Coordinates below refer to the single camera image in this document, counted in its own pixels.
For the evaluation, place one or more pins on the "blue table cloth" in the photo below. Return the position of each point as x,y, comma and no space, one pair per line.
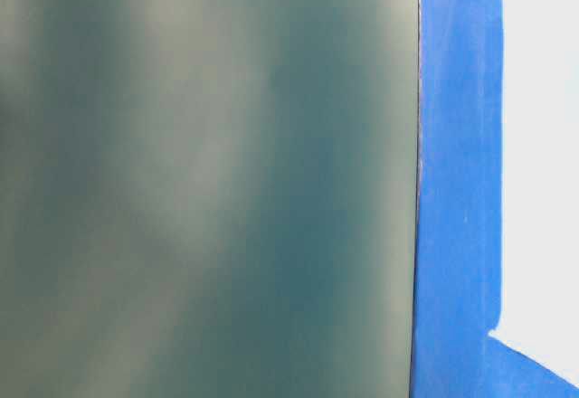
457,267

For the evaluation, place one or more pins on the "light blue towel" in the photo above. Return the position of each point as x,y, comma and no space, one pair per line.
539,198

